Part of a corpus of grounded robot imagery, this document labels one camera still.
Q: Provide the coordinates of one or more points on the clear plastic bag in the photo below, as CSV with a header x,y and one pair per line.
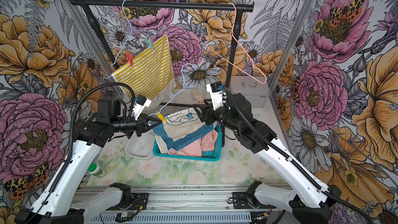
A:
x,y
198,93

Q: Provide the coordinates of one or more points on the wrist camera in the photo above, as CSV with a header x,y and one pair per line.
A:
x,y
217,95
140,103

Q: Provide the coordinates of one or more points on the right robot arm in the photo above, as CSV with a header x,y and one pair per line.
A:
x,y
309,200

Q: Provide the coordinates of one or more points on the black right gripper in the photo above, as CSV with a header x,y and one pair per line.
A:
x,y
208,111

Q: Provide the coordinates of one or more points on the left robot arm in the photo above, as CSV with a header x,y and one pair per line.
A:
x,y
54,206

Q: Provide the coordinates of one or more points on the silver aluminium case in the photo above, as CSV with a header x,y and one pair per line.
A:
x,y
256,93

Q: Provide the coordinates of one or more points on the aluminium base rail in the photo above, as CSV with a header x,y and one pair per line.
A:
x,y
191,204

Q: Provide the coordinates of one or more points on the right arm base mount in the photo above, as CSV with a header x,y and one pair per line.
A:
x,y
243,200

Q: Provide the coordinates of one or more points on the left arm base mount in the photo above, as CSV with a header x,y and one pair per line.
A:
x,y
137,201

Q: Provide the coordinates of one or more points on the black clothes rack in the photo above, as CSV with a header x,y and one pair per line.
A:
x,y
240,9

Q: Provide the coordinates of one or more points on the teal plastic basket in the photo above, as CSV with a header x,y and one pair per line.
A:
x,y
214,154

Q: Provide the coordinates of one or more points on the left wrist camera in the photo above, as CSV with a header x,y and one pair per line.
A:
x,y
140,103

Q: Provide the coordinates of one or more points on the white plastic tray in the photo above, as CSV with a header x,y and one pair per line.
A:
x,y
141,147

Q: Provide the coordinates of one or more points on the green clothespin on yellow towel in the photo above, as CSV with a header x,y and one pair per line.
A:
x,y
148,41

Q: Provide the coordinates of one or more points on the green capped white bottle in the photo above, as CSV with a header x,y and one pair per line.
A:
x,y
96,170

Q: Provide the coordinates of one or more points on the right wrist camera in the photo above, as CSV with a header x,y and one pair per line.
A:
x,y
217,95

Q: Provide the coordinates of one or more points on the light blue wire hanger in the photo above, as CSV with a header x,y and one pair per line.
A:
x,y
126,34

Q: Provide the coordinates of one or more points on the yellow striped towel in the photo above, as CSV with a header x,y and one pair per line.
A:
x,y
151,74

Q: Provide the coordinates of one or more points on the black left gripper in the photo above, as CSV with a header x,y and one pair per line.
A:
x,y
142,125

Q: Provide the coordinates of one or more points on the blue and beige towel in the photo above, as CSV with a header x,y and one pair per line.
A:
x,y
183,130

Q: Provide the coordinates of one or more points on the pink wire hanger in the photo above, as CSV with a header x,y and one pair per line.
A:
x,y
245,53

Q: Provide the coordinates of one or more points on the pink towel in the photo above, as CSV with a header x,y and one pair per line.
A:
x,y
195,149

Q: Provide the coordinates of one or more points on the floral table mat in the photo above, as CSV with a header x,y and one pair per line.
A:
x,y
237,165

